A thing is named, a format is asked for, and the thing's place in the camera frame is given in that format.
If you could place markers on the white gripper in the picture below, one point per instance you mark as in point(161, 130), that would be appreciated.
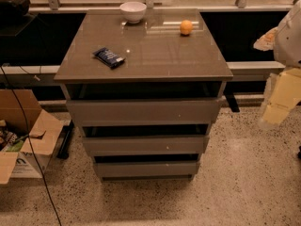
point(289, 42)

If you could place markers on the grey drawer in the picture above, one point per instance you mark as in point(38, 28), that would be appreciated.
point(126, 113)
point(146, 170)
point(145, 145)

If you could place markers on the grey drawer cabinet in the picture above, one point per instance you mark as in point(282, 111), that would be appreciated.
point(160, 64)

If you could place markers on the grey top drawer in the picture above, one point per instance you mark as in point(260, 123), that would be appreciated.
point(126, 113)

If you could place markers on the grey bottom drawer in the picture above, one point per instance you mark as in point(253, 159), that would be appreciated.
point(146, 170)

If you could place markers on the black table leg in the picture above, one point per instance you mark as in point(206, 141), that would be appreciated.
point(228, 93)

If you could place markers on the orange fruit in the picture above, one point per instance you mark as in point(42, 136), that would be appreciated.
point(186, 27)

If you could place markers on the white bowl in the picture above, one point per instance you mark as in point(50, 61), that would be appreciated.
point(133, 12)

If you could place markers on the blue snack packet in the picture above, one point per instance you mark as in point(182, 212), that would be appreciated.
point(109, 58)

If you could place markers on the dark object on shelf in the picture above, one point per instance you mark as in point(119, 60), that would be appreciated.
point(14, 8)

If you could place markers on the cardboard box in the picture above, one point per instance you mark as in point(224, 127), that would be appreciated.
point(24, 116)

